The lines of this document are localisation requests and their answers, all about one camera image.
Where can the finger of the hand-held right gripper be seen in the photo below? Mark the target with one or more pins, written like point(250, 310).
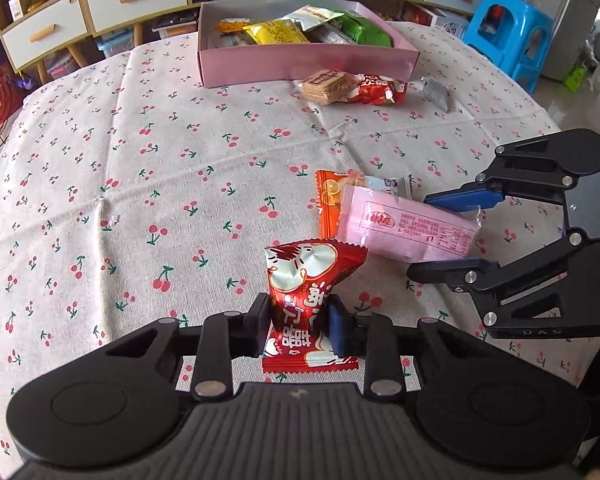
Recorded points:
point(460, 197)
point(480, 275)

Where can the pink cardboard box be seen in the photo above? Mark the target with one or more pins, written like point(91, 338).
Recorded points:
point(280, 65)

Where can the pink snack packet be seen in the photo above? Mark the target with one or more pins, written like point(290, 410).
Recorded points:
point(405, 225)

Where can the small silver snack packet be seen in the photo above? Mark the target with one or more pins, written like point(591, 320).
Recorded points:
point(437, 94)

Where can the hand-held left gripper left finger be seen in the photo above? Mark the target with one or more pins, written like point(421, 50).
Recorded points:
point(257, 326)

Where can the silver white snack packet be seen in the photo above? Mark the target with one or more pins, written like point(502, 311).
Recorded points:
point(315, 15)

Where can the clear biscuit packet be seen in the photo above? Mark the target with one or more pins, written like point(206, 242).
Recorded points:
point(325, 87)

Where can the orange snack packet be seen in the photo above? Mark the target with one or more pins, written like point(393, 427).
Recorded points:
point(330, 205)

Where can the green bag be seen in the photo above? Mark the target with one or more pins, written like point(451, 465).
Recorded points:
point(575, 77)

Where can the red white heart snack packet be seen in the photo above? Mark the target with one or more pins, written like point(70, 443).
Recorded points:
point(300, 270)

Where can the white blue striped packet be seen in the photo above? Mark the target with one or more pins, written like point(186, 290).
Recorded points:
point(395, 186)

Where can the colourful cardboard box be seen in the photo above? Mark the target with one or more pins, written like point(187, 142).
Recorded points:
point(435, 15)

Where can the clear storage bin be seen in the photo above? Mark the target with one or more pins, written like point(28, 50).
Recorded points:
point(115, 46)

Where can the small white box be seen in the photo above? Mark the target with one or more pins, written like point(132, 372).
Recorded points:
point(17, 6)

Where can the gold snack packet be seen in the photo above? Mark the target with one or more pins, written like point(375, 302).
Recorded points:
point(230, 25)

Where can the storage bin with black lid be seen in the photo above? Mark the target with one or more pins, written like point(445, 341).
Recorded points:
point(175, 22)

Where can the cherry print tablecloth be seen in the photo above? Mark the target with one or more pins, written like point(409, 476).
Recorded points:
point(105, 210)

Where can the clear silver snack packet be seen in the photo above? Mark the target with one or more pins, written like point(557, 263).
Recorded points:
point(327, 34)

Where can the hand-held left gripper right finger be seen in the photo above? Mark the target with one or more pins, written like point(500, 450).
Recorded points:
point(337, 329)

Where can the white refrigerator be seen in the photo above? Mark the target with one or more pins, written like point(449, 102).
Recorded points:
point(570, 10)

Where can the yellow snack packet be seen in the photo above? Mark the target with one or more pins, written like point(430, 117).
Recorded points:
point(277, 34)

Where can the blue plastic stool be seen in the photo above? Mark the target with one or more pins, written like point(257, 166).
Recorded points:
point(510, 15)

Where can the green snack packet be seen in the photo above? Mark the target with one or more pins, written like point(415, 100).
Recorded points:
point(367, 30)

